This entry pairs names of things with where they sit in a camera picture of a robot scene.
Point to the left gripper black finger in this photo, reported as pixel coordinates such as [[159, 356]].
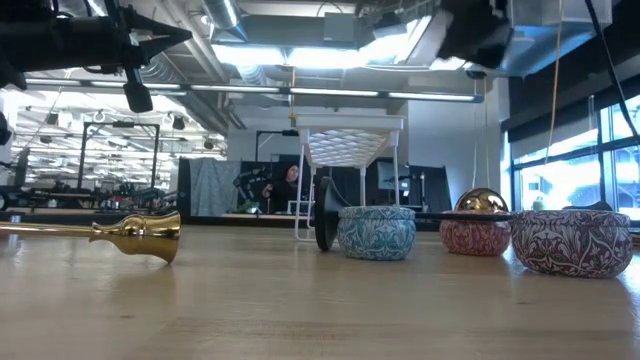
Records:
[[157, 35], [138, 95]]

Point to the pink patterned candle tin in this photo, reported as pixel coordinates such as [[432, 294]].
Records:
[[474, 237]]

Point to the black candlestick holder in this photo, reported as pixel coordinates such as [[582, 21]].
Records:
[[327, 215]]

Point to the blue patterned candle tin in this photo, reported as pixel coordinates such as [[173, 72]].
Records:
[[376, 235]]

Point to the purple patterned candle tin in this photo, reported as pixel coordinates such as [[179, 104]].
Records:
[[572, 245]]

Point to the grey hanging cloth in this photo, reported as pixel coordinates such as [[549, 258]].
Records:
[[214, 187]]

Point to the long ceiling light strip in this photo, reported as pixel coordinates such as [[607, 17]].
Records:
[[330, 92]]

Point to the dark computer monitor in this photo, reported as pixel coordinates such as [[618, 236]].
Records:
[[393, 176]]

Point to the seated person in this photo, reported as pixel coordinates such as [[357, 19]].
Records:
[[284, 192]]

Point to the black metal stand frame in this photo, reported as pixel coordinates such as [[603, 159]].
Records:
[[82, 150]]

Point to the black table frame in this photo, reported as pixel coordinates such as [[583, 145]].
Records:
[[100, 218]]

